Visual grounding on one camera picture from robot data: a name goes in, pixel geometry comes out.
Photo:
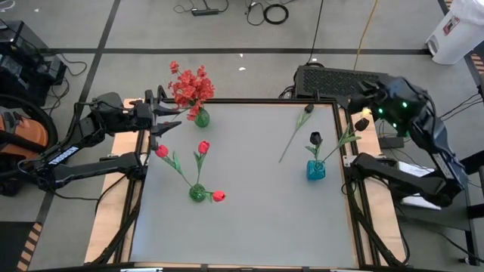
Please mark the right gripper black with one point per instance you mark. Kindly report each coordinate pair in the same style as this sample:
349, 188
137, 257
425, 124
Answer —
382, 100

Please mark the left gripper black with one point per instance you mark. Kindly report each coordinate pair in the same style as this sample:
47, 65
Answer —
141, 115

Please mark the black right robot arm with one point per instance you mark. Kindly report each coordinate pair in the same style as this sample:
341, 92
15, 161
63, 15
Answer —
401, 181

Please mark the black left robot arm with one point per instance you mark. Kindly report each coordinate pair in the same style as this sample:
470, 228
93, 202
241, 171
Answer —
94, 168

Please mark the tall green glass vase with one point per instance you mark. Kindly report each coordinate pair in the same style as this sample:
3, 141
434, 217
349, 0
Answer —
202, 119

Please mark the round green glass vase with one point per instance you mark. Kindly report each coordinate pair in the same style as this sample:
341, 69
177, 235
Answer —
197, 193

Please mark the blue glass vase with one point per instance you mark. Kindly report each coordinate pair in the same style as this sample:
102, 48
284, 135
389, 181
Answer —
315, 170

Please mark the black computer case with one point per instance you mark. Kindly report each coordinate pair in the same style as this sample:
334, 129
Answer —
329, 81

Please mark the small black box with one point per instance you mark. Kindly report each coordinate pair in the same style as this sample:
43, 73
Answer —
391, 142

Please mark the white paper booklet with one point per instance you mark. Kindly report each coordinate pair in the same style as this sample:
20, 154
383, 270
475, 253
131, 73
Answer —
412, 168

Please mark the black power strip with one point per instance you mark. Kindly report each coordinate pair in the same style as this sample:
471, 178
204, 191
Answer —
205, 11

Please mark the white bin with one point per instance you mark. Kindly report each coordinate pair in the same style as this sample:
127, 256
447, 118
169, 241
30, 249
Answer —
459, 32

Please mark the orange vacuum cleaner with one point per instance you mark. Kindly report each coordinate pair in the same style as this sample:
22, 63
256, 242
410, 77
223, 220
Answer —
22, 140

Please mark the black electronics boxes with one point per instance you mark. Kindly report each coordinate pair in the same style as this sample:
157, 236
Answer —
22, 64

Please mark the black side table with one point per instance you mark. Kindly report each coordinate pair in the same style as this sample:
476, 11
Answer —
453, 223

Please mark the grey metal bracket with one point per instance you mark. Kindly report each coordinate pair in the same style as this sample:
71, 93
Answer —
346, 160

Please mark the black aluminium table frame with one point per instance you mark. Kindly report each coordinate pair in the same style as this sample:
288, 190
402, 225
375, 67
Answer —
246, 101

